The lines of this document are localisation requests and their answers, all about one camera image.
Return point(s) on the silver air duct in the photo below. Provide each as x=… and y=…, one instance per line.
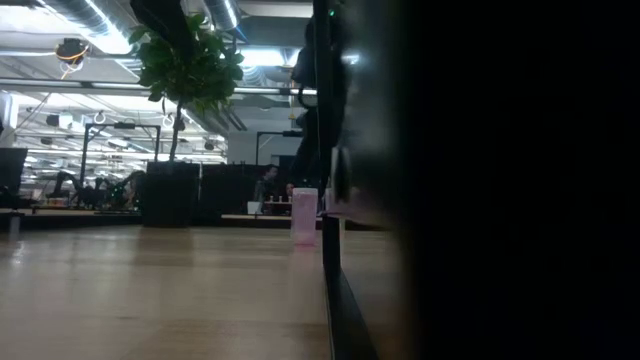
x=222, y=12

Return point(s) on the ceiling strip light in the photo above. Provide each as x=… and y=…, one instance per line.
x=107, y=37

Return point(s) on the black partition panels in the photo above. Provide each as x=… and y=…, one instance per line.
x=225, y=190

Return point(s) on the wooden desk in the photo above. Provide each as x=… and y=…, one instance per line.
x=250, y=217

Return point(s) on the person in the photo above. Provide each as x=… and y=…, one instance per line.
x=290, y=190
x=269, y=182
x=131, y=187

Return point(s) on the ceiling tube light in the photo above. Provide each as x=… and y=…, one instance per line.
x=260, y=91

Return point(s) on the black monitor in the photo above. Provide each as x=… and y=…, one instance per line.
x=12, y=170

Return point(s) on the black gantry frame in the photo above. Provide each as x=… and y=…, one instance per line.
x=122, y=125
x=280, y=133

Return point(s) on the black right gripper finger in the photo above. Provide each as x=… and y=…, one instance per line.
x=305, y=160

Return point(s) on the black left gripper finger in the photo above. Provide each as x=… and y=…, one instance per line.
x=167, y=20

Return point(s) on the grey desk leg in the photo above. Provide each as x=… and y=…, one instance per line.
x=14, y=227

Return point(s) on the green artificial plant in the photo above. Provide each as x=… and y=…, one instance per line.
x=200, y=75

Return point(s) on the black plant pot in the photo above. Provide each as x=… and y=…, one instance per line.
x=170, y=200

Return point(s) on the white box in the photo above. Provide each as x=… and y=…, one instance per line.
x=254, y=207

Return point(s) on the black background robot arm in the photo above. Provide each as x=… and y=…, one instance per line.
x=90, y=192

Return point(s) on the ceiling light panel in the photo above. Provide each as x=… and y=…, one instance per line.
x=265, y=57

